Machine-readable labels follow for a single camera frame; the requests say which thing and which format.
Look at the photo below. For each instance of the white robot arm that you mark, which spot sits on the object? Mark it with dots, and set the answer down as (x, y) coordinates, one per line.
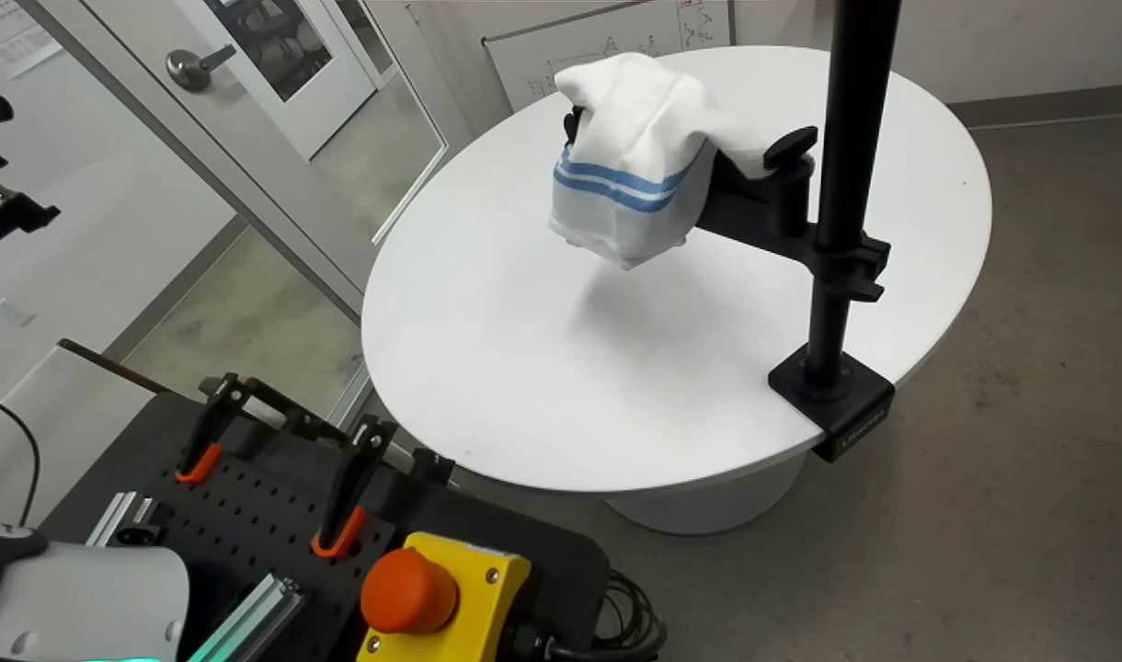
(81, 602)

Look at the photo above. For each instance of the white table pedestal base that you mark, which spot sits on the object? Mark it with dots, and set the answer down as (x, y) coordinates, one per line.
(706, 501)

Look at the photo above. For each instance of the white door with window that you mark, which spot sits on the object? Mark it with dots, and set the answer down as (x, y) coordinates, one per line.
(325, 98)

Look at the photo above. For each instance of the brown wooden strip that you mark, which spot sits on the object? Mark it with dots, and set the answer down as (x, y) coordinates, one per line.
(119, 366)

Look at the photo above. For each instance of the aluminium extrusion bar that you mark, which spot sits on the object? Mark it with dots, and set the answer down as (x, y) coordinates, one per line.
(119, 517)
(252, 620)

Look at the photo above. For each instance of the black pole with table clamp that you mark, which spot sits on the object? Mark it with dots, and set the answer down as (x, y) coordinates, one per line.
(854, 110)

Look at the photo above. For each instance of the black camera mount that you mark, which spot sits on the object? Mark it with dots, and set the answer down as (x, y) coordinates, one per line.
(9, 220)

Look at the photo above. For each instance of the white cloth with blue stripes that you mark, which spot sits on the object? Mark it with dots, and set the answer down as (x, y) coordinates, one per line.
(635, 135)

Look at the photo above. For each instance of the paper sheet on wall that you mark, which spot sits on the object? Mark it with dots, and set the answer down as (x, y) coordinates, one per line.
(9, 29)

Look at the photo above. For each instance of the yellow emergency stop box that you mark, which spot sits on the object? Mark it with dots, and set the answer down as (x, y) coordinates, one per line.
(443, 592)

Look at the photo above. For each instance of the black perforated board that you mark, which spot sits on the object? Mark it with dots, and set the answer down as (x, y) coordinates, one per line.
(265, 501)

